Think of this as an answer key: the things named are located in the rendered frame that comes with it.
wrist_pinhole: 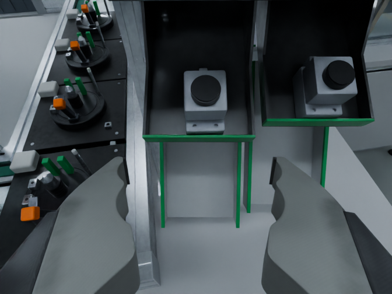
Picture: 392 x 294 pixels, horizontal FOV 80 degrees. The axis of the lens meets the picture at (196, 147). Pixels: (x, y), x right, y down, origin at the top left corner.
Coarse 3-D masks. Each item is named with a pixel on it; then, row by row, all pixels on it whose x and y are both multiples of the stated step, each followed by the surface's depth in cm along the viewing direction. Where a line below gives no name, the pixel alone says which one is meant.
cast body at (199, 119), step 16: (192, 80) 24; (208, 80) 23; (224, 80) 24; (192, 96) 23; (208, 96) 23; (224, 96) 24; (192, 112) 24; (208, 112) 24; (224, 112) 24; (192, 128) 26; (208, 128) 26; (224, 128) 26
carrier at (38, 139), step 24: (48, 96) 67; (72, 96) 59; (96, 96) 65; (120, 96) 67; (48, 120) 62; (72, 120) 58; (96, 120) 61; (120, 120) 62; (24, 144) 57; (48, 144) 57; (72, 144) 57; (96, 144) 58
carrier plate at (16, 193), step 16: (96, 160) 54; (16, 176) 52; (32, 176) 51; (16, 192) 49; (16, 208) 47; (0, 224) 45; (16, 224) 45; (32, 224) 45; (0, 240) 43; (16, 240) 43; (0, 256) 42
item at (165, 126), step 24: (144, 24) 27; (168, 24) 33; (192, 24) 33; (216, 24) 33; (240, 24) 33; (168, 48) 32; (192, 48) 32; (216, 48) 32; (240, 48) 32; (168, 72) 31; (240, 72) 31; (144, 96) 28; (168, 96) 30; (240, 96) 30; (144, 120) 28; (168, 120) 30; (240, 120) 30
